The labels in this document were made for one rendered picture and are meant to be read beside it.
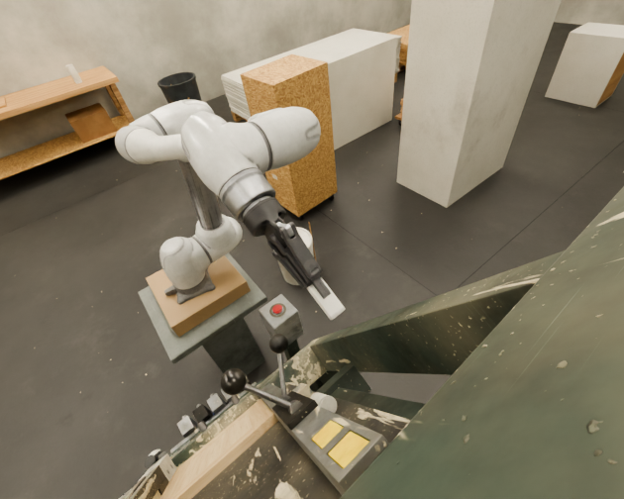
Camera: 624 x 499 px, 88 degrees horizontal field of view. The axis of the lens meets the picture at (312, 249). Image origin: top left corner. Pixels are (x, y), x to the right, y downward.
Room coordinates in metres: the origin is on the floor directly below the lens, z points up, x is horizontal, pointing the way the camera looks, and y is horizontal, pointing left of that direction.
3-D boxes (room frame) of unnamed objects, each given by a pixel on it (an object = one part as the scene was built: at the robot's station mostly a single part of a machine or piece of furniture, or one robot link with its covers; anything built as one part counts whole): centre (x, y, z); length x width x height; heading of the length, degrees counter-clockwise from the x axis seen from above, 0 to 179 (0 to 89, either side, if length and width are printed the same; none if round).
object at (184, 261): (1.07, 0.59, 1.00); 0.18 x 0.16 x 0.22; 129
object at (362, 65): (4.08, -0.74, 0.48); 1.00 x 0.64 x 0.95; 121
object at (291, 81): (2.62, -0.02, 0.63); 0.50 x 0.42 x 1.25; 124
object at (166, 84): (4.99, 1.44, 0.33); 0.52 x 0.52 x 0.65
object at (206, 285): (1.05, 0.62, 0.86); 0.22 x 0.18 x 0.06; 110
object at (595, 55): (3.85, -3.67, 0.36); 0.58 x 0.45 x 0.72; 31
